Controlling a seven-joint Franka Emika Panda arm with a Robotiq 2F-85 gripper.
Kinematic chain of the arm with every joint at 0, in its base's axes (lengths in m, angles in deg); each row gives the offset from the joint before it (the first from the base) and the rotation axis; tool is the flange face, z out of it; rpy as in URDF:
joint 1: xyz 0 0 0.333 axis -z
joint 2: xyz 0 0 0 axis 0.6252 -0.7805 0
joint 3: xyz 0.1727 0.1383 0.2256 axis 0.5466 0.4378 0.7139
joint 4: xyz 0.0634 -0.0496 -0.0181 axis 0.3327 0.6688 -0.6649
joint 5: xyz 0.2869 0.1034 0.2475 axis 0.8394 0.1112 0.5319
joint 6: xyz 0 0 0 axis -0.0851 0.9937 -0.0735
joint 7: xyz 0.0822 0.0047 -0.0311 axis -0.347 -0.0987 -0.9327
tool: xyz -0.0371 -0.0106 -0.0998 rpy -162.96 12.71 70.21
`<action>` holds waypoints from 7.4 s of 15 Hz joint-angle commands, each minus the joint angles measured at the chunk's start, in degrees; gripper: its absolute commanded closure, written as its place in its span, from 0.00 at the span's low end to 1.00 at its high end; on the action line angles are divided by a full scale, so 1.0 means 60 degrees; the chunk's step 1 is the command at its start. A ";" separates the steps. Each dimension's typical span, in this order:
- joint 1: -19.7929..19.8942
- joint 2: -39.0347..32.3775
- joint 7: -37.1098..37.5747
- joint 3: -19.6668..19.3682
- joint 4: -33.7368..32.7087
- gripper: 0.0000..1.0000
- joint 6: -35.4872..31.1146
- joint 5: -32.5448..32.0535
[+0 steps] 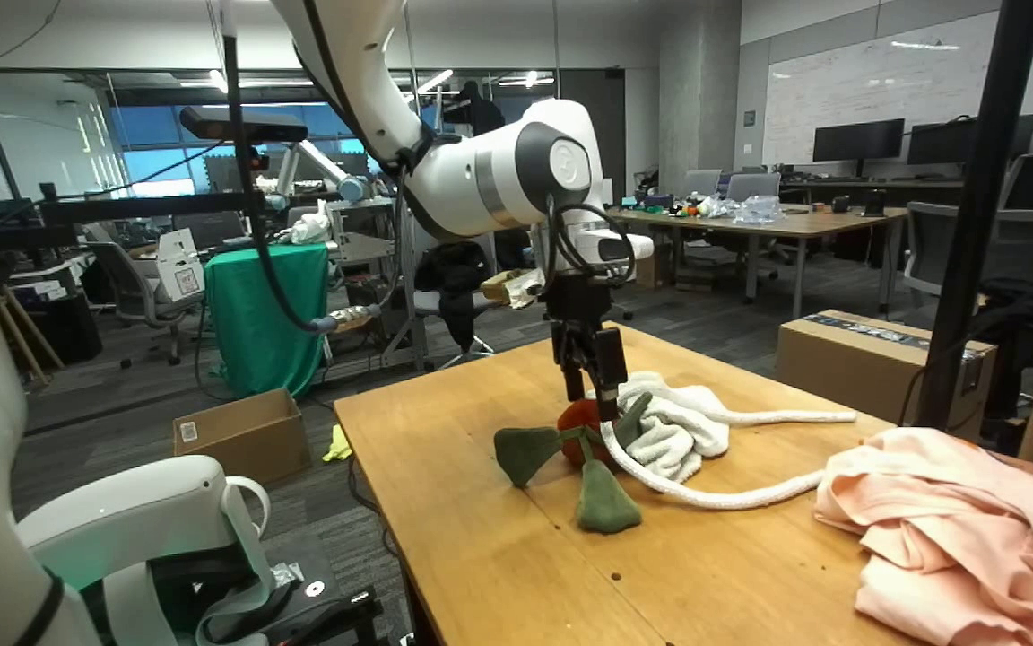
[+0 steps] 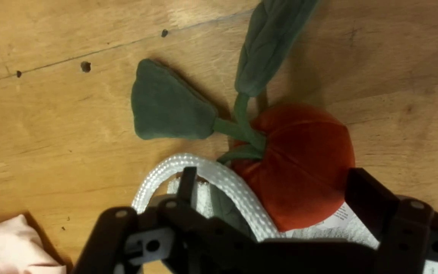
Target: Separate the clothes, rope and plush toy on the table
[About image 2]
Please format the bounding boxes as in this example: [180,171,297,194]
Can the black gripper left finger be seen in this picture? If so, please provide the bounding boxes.
[71,165,281,274]

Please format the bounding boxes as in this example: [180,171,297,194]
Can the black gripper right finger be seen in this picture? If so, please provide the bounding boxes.
[343,165,438,274]

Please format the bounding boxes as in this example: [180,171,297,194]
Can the red radish plush green leaves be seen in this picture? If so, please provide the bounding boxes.
[129,0,357,232]

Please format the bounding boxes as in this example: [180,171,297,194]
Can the pale peach shirt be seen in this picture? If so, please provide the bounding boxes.
[0,211,69,274]

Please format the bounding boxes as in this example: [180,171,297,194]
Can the white towel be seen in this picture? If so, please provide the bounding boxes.
[189,179,383,250]

